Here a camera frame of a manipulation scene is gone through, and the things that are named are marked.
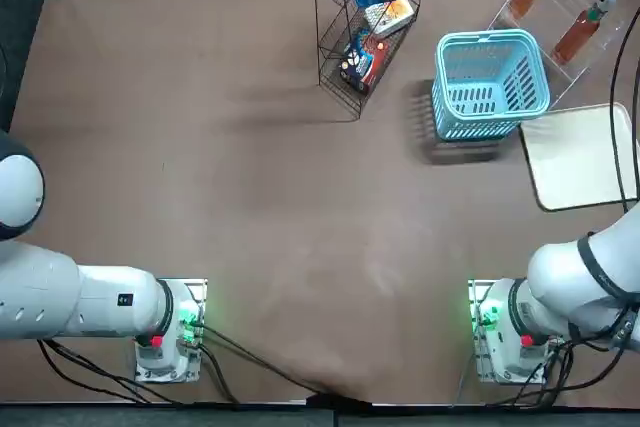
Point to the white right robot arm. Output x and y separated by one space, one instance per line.
565 287

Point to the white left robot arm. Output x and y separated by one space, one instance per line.
100 302

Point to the clear acrylic shelf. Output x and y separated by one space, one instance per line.
570 77

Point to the light blue plastic shopping basket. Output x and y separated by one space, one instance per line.
441 67

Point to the cream plastic tray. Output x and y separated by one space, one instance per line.
542 172

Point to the white orange cracker box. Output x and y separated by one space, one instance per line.
392 14

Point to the dark brown cookie box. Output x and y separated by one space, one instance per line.
365 64

